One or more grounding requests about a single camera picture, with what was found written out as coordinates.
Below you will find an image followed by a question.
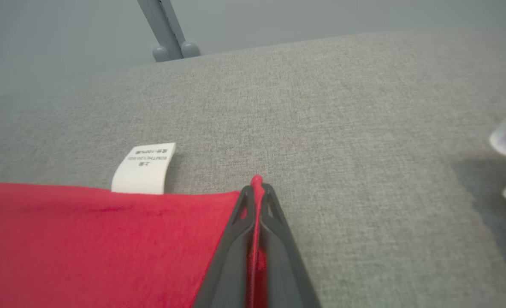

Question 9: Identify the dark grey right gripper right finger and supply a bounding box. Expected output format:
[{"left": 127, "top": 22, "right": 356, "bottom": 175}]
[{"left": 259, "top": 184, "right": 322, "bottom": 308}]

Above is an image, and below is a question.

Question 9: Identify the grey partition post with feet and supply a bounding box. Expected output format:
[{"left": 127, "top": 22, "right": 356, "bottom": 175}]
[{"left": 137, "top": 0, "right": 201, "bottom": 63}]

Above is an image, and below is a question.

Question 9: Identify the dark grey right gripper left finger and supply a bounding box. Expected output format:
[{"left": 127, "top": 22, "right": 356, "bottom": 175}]
[{"left": 192, "top": 184, "right": 257, "bottom": 308}]

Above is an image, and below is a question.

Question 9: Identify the red jersey with white sleeves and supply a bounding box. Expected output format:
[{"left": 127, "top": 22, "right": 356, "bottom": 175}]
[{"left": 0, "top": 142, "right": 265, "bottom": 308}]

